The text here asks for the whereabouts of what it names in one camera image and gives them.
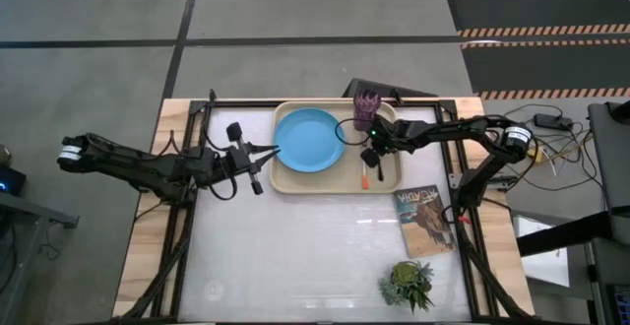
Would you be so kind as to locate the green succulent plant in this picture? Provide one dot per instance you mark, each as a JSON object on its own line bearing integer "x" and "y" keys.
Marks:
{"x": 406, "y": 283}

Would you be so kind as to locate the black flat panel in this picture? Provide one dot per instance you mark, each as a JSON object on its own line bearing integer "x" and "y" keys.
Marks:
{"x": 359, "y": 90}

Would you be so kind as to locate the black power adapter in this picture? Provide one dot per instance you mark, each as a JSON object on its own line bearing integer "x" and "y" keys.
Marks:
{"x": 551, "y": 120}

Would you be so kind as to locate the black hazard-striped floor mat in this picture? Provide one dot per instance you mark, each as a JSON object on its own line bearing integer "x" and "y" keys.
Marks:
{"x": 541, "y": 66}
{"x": 541, "y": 10}

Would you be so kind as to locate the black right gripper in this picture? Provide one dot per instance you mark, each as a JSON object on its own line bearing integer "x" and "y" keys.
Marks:
{"x": 386, "y": 140}

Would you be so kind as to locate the white paper sheet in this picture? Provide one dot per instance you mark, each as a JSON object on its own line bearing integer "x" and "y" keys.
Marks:
{"x": 541, "y": 266}

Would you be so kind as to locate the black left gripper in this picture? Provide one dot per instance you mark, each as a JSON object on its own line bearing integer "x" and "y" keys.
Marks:
{"x": 238, "y": 160}

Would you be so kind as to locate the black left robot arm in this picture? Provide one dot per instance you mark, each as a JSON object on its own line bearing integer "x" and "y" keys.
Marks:
{"x": 138, "y": 165}

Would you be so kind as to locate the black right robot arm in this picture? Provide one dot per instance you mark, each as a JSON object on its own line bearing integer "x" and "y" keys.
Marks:
{"x": 453, "y": 128}

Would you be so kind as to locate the cream plastic tray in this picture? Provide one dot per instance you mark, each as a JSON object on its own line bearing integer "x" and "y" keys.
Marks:
{"x": 320, "y": 182}

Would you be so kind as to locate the black beam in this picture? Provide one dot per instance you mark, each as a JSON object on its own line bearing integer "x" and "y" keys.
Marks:
{"x": 566, "y": 234}

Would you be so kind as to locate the blue plastic plate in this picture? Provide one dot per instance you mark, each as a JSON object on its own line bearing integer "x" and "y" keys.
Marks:
{"x": 307, "y": 140}

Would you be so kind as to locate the black aluminium table frame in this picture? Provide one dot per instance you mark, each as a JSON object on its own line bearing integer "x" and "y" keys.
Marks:
{"x": 236, "y": 104}

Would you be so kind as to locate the dark grey desk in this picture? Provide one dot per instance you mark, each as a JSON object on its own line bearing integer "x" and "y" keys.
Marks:
{"x": 19, "y": 246}

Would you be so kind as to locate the Acadia picture book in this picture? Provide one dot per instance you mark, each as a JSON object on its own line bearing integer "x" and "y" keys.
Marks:
{"x": 423, "y": 221}

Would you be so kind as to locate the purple faceted plastic cup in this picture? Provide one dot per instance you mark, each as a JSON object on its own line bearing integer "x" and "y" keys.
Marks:
{"x": 366, "y": 108}

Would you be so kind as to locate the black device with blue light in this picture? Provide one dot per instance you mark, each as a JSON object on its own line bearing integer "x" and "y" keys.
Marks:
{"x": 12, "y": 182}

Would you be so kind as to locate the grey equipment cart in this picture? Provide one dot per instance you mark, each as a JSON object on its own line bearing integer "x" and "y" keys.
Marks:
{"x": 612, "y": 167}

